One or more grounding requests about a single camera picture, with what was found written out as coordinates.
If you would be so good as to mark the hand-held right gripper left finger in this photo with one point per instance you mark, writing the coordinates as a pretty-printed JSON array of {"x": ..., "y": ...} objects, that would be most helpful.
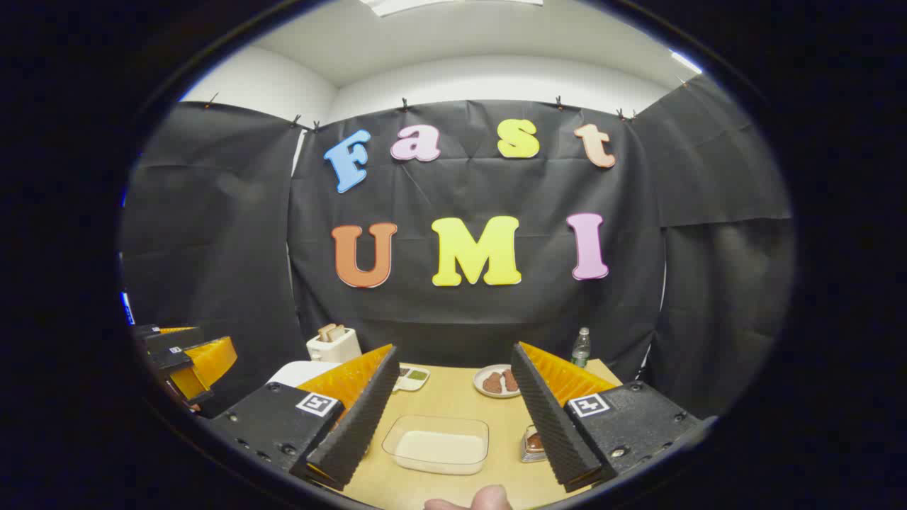
[{"x": 361, "y": 425}]

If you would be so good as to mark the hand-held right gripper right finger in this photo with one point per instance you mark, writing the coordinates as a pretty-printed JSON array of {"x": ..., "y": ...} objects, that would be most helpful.
[{"x": 549, "y": 425}]

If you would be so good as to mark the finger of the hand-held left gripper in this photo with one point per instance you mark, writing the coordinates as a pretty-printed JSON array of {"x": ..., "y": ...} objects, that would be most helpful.
[
  {"x": 166, "y": 342},
  {"x": 209, "y": 365}
]

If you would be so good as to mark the white rice cooker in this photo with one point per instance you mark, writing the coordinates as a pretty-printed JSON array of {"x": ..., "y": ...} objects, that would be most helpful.
[{"x": 301, "y": 372}]

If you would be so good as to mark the brown meat piece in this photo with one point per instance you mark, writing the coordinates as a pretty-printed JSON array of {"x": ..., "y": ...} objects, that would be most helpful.
[
  {"x": 492, "y": 383},
  {"x": 509, "y": 380}
]

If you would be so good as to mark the white divided grain dish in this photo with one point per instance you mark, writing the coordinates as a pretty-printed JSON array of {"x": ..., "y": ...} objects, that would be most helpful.
[{"x": 414, "y": 375}]

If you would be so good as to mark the clear plastic container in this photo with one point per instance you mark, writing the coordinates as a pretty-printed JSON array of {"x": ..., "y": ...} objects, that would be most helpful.
[{"x": 436, "y": 423}]

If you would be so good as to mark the white toaster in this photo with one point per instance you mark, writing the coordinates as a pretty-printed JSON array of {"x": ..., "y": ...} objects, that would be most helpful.
[{"x": 336, "y": 348}]

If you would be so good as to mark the clear plastic water bottle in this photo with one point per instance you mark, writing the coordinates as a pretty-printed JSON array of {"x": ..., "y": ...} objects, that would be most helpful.
[{"x": 581, "y": 350}]

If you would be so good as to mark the white round plate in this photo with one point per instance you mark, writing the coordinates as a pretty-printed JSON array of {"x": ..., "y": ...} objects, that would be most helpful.
[{"x": 489, "y": 368}]

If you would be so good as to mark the toast slice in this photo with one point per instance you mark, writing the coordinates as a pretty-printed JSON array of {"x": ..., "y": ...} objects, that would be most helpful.
[
  {"x": 339, "y": 331},
  {"x": 326, "y": 333}
]

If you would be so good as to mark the black backdrop cloth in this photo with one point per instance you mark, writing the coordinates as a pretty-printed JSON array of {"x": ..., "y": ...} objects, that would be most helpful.
[{"x": 460, "y": 191}]

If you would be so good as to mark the ceiling light panel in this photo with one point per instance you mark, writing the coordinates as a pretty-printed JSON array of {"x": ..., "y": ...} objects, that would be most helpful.
[{"x": 439, "y": 6}]

